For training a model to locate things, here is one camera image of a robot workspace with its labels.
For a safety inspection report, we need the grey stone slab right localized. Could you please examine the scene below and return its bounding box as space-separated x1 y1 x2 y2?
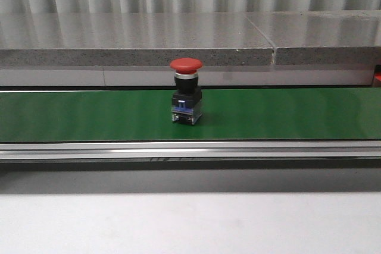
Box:
246 10 380 68

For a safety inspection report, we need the grey stone slab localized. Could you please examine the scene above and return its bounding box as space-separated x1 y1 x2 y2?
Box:
1 13 273 67
246 10 380 68

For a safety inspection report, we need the grey stone slab left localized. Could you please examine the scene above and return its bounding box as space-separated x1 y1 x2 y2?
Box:
1 13 273 67

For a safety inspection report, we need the green conveyor belt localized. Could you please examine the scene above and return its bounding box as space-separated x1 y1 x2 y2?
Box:
1 87 380 143

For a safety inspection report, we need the white panel under slab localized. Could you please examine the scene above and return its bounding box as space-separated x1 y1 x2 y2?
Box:
1 65 374 87

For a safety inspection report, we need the red object at right edge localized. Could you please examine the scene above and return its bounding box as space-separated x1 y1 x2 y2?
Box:
372 72 381 87

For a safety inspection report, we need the aluminium conveyor side rail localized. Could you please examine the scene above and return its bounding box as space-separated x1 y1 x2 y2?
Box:
1 140 380 163

